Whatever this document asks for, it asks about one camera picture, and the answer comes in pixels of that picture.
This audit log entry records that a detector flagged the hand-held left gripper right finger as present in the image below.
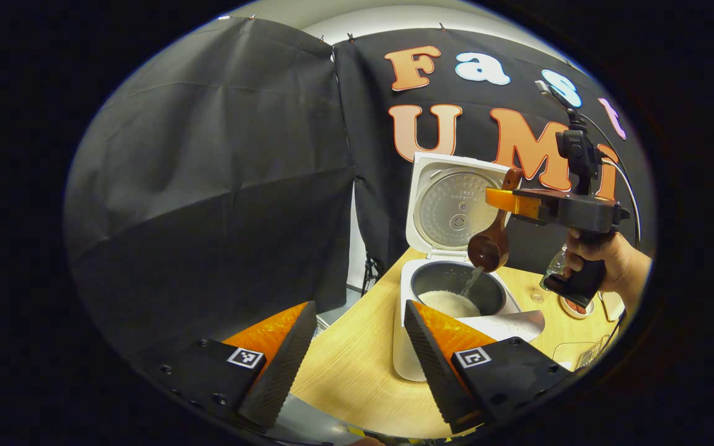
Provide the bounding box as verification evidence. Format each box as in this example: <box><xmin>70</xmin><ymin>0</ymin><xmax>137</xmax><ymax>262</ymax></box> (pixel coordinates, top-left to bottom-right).
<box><xmin>403</xmin><ymin>300</ymin><xmax>571</xmax><ymax>434</ymax></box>

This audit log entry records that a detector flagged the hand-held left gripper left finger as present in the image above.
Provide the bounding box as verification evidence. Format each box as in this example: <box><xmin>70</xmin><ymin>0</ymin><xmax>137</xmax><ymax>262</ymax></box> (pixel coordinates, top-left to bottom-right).
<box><xmin>146</xmin><ymin>300</ymin><xmax>319</xmax><ymax>434</ymax></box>

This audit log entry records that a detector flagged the brown wooden spoon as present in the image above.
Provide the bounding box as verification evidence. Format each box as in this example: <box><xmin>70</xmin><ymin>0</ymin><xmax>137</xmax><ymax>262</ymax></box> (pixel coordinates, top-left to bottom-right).
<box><xmin>467</xmin><ymin>167</ymin><xmax>524</xmax><ymax>273</ymax></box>

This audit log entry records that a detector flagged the white rice cooker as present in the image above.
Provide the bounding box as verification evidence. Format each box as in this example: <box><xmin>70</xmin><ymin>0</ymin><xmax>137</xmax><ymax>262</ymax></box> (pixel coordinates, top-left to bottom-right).
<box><xmin>392</xmin><ymin>152</ymin><xmax>545</xmax><ymax>383</ymax></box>

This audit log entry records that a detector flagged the white rice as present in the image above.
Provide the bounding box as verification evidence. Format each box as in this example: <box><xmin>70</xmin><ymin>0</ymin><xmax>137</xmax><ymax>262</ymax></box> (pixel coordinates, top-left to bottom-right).
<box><xmin>419</xmin><ymin>290</ymin><xmax>482</xmax><ymax>318</ymax></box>

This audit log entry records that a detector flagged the wire metal chopstick holder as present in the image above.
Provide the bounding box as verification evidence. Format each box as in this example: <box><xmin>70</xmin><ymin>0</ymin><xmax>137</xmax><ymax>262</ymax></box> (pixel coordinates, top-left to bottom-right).
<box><xmin>577</xmin><ymin>344</ymin><xmax>606</xmax><ymax>370</ymax></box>

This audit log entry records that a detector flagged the clear plastic water bottle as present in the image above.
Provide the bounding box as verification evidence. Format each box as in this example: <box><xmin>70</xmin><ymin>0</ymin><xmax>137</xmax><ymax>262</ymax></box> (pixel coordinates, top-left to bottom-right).
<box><xmin>540</xmin><ymin>245</ymin><xmax>568</xmax><ymax>292</ymax></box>

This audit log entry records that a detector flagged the white round plate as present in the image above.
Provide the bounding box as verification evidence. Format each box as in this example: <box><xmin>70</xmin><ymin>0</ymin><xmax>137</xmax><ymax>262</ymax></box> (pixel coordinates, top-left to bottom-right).
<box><xmin>560</xmin><ymin>296</ymin><xmax>596</xmax><ymax>320</ymax></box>

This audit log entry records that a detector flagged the black tripod stand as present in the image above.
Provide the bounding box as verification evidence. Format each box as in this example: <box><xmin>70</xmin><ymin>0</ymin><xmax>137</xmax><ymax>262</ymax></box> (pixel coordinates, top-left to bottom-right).
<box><xmin>360</xmin><ymin>255</ymin><xmax>386</xmax><ymax>298</ymax></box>

